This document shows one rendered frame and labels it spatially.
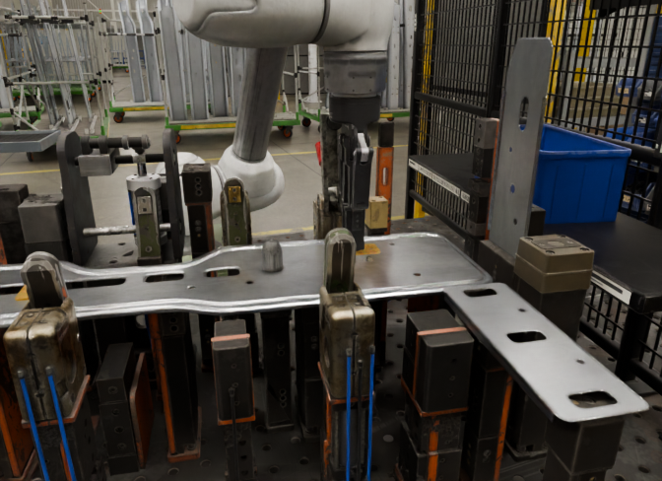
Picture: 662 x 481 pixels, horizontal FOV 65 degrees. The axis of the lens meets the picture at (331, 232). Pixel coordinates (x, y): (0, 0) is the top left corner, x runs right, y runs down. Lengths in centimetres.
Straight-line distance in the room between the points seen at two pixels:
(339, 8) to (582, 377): 51
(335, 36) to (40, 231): 59
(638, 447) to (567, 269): 38
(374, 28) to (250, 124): 78
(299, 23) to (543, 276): 47
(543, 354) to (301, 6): 49
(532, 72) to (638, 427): 64
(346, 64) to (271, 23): 13
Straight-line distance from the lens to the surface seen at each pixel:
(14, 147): 110
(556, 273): 79
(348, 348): 61
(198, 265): 85
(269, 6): 65
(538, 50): 85
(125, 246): 107
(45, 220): 100
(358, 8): 71
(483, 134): 102
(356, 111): 74
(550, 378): 61
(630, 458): 104
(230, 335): 67
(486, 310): 72
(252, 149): 150
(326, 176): 93
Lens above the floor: 133
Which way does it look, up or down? 20 degrees down
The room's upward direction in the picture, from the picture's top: straight up
